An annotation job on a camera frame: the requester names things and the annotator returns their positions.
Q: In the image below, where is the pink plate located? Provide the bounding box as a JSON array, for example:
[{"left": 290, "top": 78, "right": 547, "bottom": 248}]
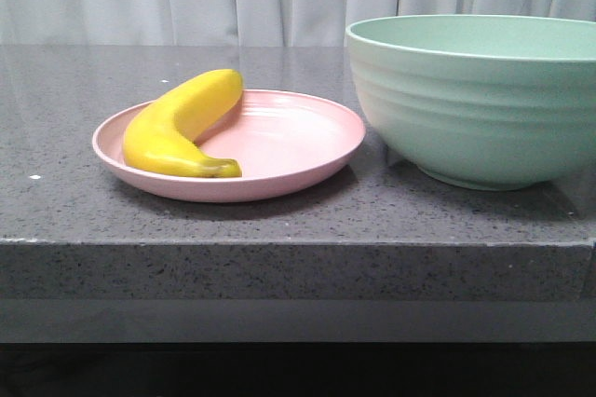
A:
[{"left": 92, "top": 89, "right": 366, "bottom": 203}]

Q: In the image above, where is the green bowl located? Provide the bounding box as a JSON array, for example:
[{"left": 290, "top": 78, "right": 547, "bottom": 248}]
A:
[{"left": 345, "top": 15, "right": 595, "bottom": 190}]

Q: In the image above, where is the yellow banana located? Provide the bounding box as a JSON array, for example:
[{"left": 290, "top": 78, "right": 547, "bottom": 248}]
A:
[{"left": 122, "top": 69, "right": 243, "bottom": 178}]

